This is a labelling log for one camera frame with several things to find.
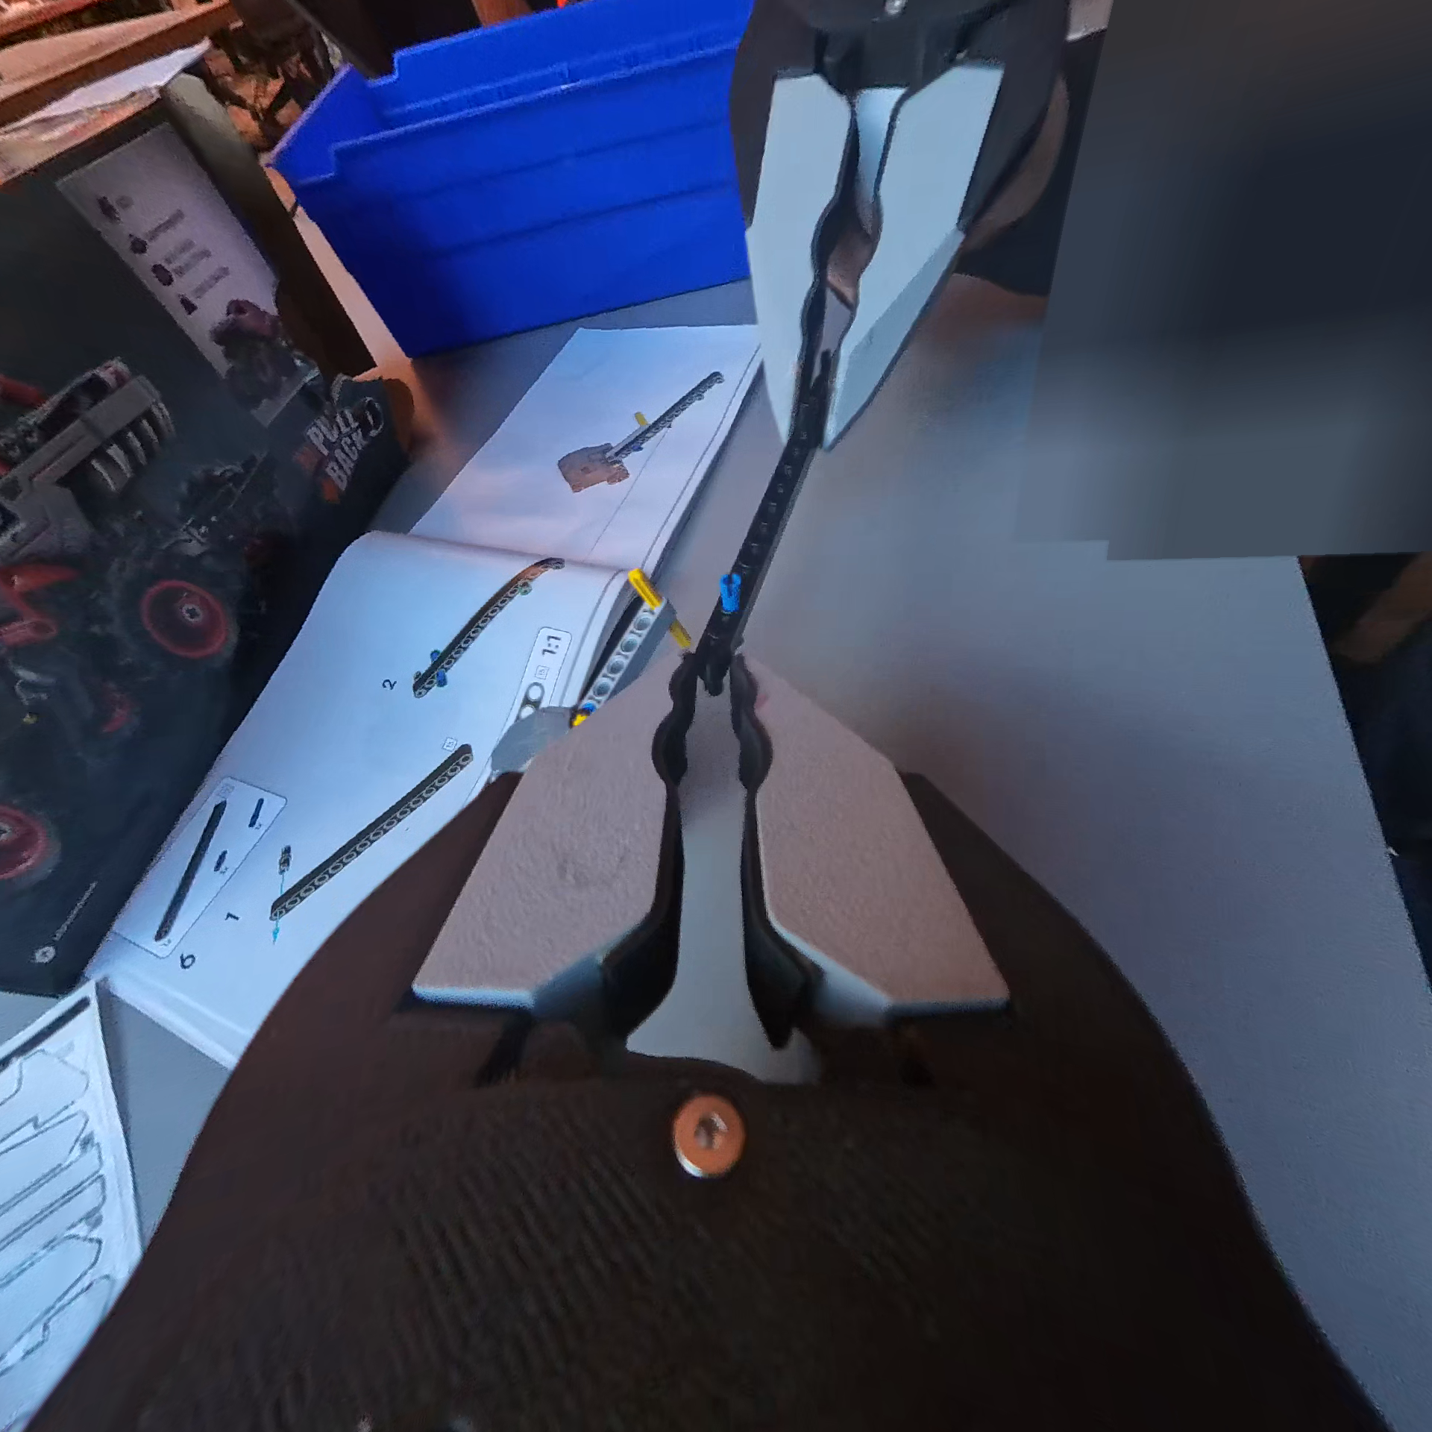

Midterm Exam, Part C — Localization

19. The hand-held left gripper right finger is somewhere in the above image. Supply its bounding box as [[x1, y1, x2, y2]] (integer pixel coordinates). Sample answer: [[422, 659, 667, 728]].
[[730, 658, 1015, 1046]]

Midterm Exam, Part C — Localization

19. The lego instruction booklet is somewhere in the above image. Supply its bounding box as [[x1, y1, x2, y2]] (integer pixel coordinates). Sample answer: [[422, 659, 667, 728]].
[[87, 324, 774, 1064]]

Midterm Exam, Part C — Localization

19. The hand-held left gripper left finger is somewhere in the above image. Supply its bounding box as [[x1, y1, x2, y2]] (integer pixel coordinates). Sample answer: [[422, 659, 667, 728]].
[[411, 661, 689, 1045]]

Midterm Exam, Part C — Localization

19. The wooden shelf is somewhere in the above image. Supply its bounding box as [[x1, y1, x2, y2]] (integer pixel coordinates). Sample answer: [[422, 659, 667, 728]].
[[0, 0, 239, 126]]

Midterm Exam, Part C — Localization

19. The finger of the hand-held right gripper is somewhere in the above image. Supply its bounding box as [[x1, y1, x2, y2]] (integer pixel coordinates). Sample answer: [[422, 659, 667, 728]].
[[742, 70, 863, 446], [820, 59, 1006, 451]]

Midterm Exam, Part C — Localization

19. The white paper sheet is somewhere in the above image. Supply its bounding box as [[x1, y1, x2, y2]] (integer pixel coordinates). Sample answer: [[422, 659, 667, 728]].
[[21, 42, 215, 119]]

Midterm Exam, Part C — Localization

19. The blue plastic bin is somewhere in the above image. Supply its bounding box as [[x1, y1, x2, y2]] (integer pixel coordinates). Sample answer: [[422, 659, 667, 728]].
[[268, 0, 757, 359]]

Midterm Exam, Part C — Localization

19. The dark lego set box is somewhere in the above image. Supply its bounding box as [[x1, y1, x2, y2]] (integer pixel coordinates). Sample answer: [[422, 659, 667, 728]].
[[0, 76, 413, 997]]

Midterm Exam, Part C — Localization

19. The grey lego assembly yellow axle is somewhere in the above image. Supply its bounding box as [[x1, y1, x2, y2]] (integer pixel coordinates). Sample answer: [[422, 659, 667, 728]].
[[490, 566, 696, 775]]

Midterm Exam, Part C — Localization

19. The white sticker sheet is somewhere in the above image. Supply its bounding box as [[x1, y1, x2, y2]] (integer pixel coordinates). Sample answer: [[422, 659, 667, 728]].
[[0, 982, 145, 1427]]

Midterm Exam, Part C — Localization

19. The long black lego beam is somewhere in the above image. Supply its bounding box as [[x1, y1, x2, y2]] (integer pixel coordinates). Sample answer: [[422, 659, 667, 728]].
[[693, 349, 836, 697]]

